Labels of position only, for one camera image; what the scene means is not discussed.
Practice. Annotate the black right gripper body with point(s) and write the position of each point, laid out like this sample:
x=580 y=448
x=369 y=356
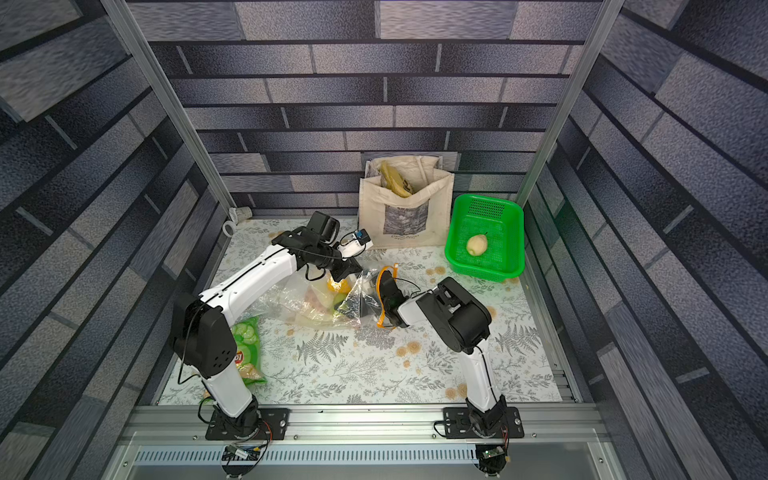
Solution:
x=391 y=303

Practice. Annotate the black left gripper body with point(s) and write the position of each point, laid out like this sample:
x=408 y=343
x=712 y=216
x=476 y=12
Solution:
x=342 y=267

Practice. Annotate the yellow orange toy fruit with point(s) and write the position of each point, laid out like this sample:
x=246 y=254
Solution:
x=343 y=286

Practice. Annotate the clear orange zip-top bag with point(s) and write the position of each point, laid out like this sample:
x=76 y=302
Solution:
x=314 y=300

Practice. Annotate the pale yellow pear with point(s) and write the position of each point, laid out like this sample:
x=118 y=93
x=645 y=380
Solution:
x=477 y=245

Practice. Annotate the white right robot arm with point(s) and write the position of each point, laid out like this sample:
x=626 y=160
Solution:
x=463 y=324

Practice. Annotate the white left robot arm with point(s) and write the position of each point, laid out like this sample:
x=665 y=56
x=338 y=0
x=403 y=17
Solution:
x=201 y=333

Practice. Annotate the beige Monet tote bag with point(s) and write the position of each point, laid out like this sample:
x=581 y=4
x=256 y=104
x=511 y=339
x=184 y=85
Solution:
x=421 y=220

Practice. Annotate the banana in tote bag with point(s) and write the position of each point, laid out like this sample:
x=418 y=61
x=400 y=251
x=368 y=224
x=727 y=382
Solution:
x=394 y=181

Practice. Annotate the green Lays chips bag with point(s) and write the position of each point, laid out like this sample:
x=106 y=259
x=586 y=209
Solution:
x=247 y=358

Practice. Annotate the floral patterned table mat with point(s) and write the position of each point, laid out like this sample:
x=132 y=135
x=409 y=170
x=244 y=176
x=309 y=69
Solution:
x=367 y=364

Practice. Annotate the green plastic basket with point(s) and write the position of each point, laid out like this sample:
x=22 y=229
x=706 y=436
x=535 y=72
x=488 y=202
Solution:
x=502 y=221

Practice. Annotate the white tape roll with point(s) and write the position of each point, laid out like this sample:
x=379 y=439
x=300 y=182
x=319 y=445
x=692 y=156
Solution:
x=229 y=228

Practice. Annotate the right circuit board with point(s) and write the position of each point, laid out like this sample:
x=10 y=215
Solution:
x=491 y=459

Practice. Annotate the circuit board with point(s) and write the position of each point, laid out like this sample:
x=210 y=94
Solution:
x=491 y=459
x=243 y=453

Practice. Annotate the left circuit board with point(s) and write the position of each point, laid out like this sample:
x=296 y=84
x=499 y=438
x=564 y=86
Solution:
x=243 y=453

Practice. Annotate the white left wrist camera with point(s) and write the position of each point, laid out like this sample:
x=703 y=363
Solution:
x=355 y=244

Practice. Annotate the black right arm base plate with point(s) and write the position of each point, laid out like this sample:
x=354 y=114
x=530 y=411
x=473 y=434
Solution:
x=468 y=423

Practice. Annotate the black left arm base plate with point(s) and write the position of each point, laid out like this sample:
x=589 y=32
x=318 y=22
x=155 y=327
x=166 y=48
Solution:
x=270 y=423

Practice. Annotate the aluminium front rail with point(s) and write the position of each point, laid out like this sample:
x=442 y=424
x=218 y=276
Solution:
x=545 y=441

